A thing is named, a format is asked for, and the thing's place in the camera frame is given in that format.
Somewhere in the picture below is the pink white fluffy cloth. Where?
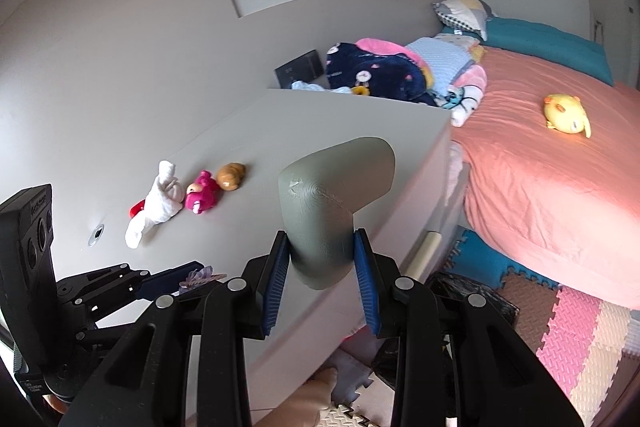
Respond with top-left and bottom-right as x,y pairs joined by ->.
448,64 -> 489,128

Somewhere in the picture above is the patchwork pillow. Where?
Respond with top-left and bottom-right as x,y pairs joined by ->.
432,0 -> 496,42

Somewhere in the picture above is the black box device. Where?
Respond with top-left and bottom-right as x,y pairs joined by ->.
273,49 -> 324,89

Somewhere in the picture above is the white blue small cloth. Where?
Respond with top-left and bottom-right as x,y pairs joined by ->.
291,80 -> 352,96

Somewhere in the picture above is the brown round toy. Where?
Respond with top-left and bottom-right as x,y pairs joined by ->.
216,162 -> 247,192

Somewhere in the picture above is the pink doll toy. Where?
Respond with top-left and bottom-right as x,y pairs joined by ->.
184,170 -> 221,214

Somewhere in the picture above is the salmon pink bed sheet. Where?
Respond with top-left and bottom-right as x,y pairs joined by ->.
449,46 -> 640,311

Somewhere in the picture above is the light blue folded blanket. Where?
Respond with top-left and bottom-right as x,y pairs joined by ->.
404,36 -> 476,83

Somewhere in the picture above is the purple checked cloth flower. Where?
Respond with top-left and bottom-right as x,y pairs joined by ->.
178,264 -> 227,292

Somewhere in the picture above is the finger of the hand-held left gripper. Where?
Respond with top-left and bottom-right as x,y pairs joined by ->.
56,260 -> 206,309
75,307 -> 151,349

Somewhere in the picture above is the person's bare leg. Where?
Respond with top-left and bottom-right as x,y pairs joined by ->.
257,366 -> 342,427

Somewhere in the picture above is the white plush rabbit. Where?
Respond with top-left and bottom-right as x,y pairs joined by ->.
124,160 -> 185,250

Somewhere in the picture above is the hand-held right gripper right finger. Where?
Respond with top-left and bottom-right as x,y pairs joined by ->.
352,228 -> 587,427

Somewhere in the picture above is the yellow plush chick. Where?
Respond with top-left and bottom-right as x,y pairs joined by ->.
543,93 -> 592,139

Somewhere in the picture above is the teal pillow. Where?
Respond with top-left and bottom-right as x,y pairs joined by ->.
482,17 -> 615,87

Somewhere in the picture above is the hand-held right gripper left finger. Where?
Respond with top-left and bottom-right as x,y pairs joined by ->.
62,231 -> 291,427

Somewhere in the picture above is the pink folded blanket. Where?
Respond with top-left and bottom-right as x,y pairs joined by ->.
354,37 -> 426,68

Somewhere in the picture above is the navy printed blanket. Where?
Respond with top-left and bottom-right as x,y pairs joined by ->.
325,40 -> 441,107

